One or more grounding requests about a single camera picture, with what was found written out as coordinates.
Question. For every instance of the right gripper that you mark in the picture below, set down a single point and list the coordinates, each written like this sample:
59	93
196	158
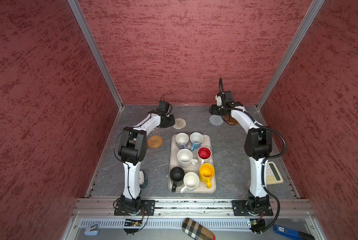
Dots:
213	110

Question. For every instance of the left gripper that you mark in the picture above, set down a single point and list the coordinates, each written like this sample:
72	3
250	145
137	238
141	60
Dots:
172	122

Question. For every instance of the grey round coaster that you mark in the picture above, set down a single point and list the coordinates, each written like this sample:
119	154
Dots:
216	120

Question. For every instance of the brown glossy round coaster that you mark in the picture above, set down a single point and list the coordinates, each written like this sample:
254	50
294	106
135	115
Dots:
229	120

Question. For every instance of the brown wicker round coaster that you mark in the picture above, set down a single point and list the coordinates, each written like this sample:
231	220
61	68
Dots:
155	142

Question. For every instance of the pink flower coaster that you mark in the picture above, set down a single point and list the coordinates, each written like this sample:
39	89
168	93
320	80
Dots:
154	130

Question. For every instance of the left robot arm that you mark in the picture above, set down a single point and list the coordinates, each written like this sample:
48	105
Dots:
131	152

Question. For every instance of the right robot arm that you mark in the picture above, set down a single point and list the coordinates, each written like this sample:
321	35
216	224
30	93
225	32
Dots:
258	147

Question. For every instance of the white mug purple outside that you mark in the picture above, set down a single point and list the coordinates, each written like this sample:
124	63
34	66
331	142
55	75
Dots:
182	140

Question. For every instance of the blue mug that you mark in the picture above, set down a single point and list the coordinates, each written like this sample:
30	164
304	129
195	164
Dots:
196	140

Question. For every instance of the white mug centre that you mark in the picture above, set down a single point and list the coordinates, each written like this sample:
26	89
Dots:
185	158

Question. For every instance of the red mug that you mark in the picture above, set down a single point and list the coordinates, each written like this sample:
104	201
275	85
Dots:
204	154

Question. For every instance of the black mug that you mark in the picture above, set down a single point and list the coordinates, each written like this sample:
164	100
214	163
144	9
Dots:
177	177

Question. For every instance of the teal alarm clock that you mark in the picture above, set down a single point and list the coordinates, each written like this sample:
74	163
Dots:
143	180

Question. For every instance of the yellow mug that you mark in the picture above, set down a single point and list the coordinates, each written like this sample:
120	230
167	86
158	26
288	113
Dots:
207	172

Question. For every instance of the white mug front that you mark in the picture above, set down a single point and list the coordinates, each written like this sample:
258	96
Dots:
191	182

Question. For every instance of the cream calculator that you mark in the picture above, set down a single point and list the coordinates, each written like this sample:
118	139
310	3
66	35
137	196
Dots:
273	175

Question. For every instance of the plaid glasses case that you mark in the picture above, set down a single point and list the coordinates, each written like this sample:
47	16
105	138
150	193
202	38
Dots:
197	231

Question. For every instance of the small stapler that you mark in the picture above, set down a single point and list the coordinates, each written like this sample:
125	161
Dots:
92	230

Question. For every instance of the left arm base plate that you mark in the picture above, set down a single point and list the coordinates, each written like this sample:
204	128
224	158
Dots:
142	208

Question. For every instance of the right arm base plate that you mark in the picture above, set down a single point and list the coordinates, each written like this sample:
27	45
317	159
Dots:
239	208

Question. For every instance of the blue handled tool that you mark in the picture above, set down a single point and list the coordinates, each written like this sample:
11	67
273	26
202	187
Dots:
292	234

